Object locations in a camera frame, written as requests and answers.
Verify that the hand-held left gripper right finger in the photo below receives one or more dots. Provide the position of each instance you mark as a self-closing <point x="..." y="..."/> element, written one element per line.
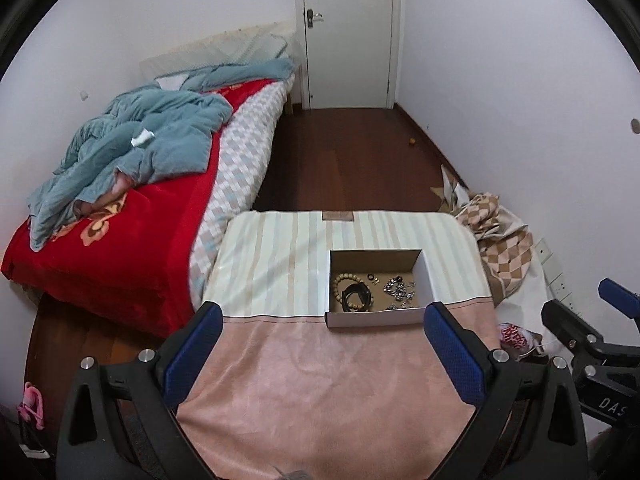
<point x="455" y="355"/>

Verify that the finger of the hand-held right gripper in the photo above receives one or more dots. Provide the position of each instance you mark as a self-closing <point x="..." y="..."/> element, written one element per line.
<point x="622" y="295"/>
<point x="570" y="322"/>

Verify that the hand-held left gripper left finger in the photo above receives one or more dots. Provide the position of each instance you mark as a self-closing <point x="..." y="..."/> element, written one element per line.
<point x="192" y="355"/>

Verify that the white cardboard box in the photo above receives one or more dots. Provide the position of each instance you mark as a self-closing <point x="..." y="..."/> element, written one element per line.
<point x="425" y="280"/>

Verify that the black smartwatch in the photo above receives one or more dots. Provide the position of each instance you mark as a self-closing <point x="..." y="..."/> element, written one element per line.
<point x="357" y="294"/>

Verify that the red and white plastic bag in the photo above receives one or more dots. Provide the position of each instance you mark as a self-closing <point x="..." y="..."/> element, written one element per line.
<point x="515" y="335"/>

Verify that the pink and striped table mat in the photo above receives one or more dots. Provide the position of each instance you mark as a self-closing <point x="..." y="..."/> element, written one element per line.
<point x="300" y="385"/>

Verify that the bed with red blanket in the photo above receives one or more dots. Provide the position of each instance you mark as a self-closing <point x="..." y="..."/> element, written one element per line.
<point x="130" y="260"/>

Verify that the beige checkered cloth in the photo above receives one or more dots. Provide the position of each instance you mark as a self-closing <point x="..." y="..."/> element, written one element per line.
<point x="495" y="235"/>

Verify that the cardboard scraps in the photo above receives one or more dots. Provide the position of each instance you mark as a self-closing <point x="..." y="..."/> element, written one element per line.
<point x="450" y="187"/>

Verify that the pink slippers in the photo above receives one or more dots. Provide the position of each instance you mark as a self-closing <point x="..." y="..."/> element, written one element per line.
<point x="31" y="405"/>

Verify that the checkered bedsheet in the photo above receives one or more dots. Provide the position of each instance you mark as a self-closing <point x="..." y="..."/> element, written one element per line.
<point x="245" y="155"/>

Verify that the teal quilt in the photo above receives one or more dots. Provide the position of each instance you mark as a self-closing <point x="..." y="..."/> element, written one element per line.
<point x="165" y="135"/>

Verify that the white paper tag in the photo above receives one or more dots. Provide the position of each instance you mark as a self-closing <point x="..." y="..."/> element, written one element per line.
<point x="141" y="138"/>

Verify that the pale pillow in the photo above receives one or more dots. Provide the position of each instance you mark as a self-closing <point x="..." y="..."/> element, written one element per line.
<point x="220" y="47"/>

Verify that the white door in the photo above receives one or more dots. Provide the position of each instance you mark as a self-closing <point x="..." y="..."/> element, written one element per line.
<point x="350" y="50"/>

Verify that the white wall sockets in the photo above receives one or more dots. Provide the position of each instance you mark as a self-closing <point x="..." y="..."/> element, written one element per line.
<point x="557" y="277"/>

